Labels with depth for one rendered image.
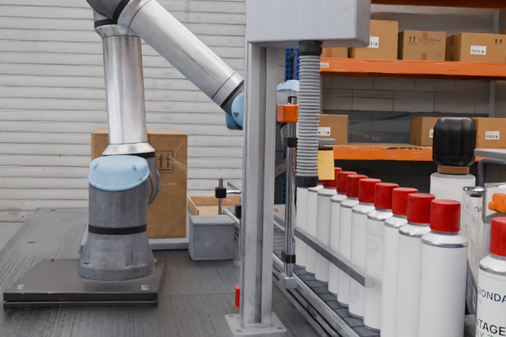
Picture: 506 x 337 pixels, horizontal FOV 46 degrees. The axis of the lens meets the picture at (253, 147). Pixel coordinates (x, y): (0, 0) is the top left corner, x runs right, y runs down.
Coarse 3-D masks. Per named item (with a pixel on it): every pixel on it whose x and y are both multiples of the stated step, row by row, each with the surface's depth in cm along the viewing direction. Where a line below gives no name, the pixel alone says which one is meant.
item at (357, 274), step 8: (232, 184) 177; (240, 192) 164; (280, 216) 125; (280, 224) 123; (296, 232) 112; (304, 232) 109; (304, 240) 107; (312, 240) 103; (312, 248) 102; (320, 248) 98; (328, 248) 97; (328, 256) 94; (336, 256) 92; (336, 264) 91; (344, 264) 88; (352, 264) 87; (352, 272) 84; (360, 272) 83; (360, 280) 82; (368, 280) 80
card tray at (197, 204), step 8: (192, 200) 215; (200, 200) 215; (208, 200) 216; (216, 200) 217; (224, 200) 217; (232, 200) 218; (192, 208) 199; (200, 208) 209; (208, 208) 210; (216, 208) 210
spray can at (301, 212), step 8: (304, 192) 114; (304, 200) 114; (304, 208) 114; (296, 216) 116; (304, 216) 114; (296, 224) 116; (304, 224) 114; (296, 240) 116; (296, 248) 116; (304, 248) 114; (296, 256) 116; (304, 256) 114; (296, 264) 116; (304, 264) 115
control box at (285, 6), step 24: (264, 0) 88; (288, 0) 86; (312, 0) 85; (336, 0) 84; (360, 0) 84; (264, 24) 88; (288, 24) 87; (312, 24) 85; (336, 24) 84; (360, 24) 85; (288, 48) 96
